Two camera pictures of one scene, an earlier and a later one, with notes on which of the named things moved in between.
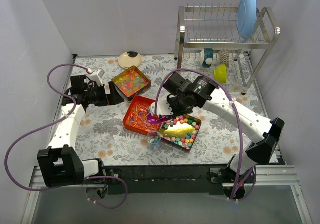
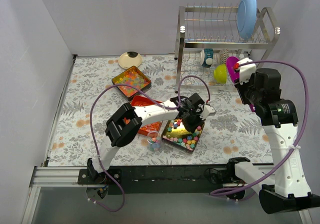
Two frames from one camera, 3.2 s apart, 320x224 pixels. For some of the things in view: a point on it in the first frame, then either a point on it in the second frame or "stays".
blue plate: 247,14 stays
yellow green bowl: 220,73 stays
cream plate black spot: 128,59 stays
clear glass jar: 154,140 stays
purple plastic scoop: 150,119 -> 231,61
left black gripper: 106,95 -> 191,121
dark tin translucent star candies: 131,84 stays
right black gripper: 173,110 -> 243,91
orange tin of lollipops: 136,118 stays
